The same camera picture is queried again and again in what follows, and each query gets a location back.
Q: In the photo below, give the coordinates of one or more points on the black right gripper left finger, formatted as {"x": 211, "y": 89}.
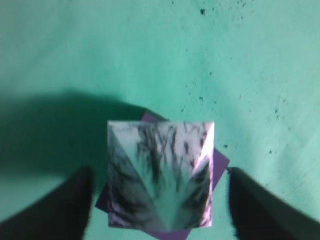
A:
{"x": 63, "y": 214}

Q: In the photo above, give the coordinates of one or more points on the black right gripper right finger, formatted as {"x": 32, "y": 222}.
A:
{"x": 257, "y": 214}

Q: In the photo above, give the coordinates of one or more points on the white purple marbled square pyramid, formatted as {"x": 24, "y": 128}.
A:
{"x": 160, "y": 174}

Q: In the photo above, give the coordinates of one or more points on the dark purple cube block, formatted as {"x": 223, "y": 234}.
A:
{"x": 220, "y": 161}

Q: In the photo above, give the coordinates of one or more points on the green table cloth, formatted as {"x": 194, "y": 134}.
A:
{"x": 68, "y": 66}

